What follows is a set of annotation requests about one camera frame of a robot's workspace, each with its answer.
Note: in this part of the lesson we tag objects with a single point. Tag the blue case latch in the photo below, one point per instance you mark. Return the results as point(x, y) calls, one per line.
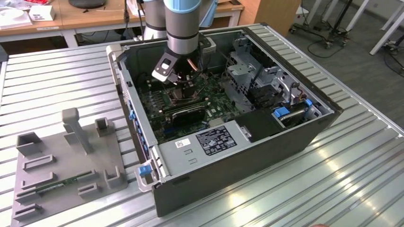
point(144, 170)

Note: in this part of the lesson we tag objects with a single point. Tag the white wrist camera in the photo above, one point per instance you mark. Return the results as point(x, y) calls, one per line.
point(164, 68)

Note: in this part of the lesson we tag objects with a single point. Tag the CPU socket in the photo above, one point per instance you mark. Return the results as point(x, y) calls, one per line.
point(176, 99)

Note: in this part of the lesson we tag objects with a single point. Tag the green motherboard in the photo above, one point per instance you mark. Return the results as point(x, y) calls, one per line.
point(220, 106)

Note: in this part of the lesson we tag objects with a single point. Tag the hard disk in blue carrier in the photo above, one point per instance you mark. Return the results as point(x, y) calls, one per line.
point(280, 112)

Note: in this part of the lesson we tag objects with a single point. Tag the small blue plastic clip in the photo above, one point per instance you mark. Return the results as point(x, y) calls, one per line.
point(307, 102)

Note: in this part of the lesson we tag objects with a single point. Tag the green RAM stick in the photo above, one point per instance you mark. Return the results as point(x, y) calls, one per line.
point(58, 185)

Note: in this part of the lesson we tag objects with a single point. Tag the red and white packet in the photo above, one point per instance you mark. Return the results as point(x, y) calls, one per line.
point(35, 2)

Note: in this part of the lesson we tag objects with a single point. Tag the black graphics card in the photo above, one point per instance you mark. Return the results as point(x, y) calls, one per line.
point(187, 117)

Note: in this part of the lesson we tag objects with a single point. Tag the silver power supply unit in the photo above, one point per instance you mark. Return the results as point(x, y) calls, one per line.
point(190, 156)

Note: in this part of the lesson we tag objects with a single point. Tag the silver metal drive cage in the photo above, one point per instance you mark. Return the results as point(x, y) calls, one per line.
point(240, 68)

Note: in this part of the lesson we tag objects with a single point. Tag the white cardboard box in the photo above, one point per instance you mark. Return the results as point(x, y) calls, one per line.
point(43, 11)

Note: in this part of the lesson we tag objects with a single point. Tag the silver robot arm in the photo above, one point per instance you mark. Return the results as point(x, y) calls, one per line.
point(183, 35)

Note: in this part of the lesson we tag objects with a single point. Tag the grey parts rack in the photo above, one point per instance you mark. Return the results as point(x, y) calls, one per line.
point(70, 165)

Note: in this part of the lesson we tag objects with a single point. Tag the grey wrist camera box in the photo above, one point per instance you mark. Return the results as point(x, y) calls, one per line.
point(208, 46)

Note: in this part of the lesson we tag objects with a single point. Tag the dark grey PC case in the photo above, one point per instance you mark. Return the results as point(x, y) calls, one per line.
point(252, 165)

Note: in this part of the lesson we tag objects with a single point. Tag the black wheeled stand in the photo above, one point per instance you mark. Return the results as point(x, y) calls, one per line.
point(339, 22)

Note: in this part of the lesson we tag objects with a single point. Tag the black plastic shroud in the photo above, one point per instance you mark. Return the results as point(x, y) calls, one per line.
point(259, 125)

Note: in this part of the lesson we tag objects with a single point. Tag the white foam tray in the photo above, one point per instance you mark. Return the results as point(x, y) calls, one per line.
point(14, 22)

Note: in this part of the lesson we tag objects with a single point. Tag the wooden desk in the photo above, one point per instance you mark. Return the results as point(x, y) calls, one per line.
point(95, 16)

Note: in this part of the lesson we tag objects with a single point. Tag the black round object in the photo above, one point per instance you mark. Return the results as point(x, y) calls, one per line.
point(87, 2)

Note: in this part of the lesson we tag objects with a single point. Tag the wooden cabinet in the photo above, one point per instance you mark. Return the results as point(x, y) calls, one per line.
point(275, 14)

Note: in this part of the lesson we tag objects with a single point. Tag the white table frame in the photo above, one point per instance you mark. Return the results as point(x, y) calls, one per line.
point(358, 14)
point(386, 33)

